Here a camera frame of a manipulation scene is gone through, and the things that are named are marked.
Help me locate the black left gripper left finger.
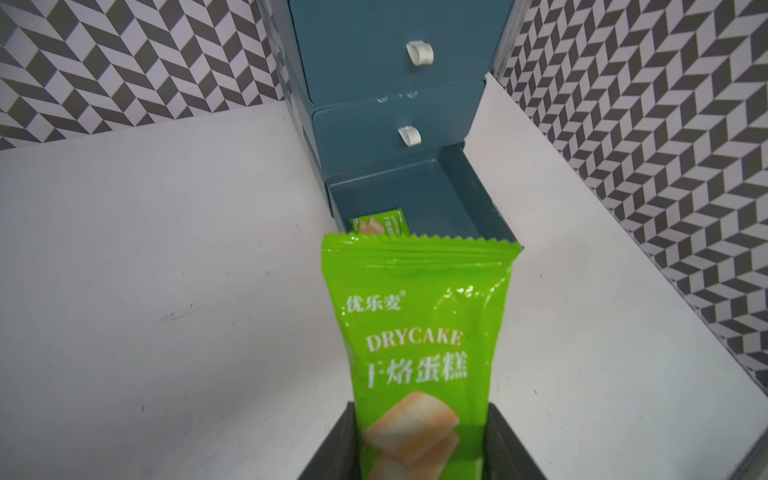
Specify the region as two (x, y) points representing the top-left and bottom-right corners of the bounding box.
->
(298, 402), (362, 480)

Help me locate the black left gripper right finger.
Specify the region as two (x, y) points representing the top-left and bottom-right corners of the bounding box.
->
(482, 403), (546, 480)

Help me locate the green cookie packet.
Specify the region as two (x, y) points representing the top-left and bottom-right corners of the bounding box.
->
(348, 208), (411, 236)
(321, 234), (522, 479)

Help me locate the teal three-drawer cabinet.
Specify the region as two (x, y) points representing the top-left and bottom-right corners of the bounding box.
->
(253, 1), (514, 241)

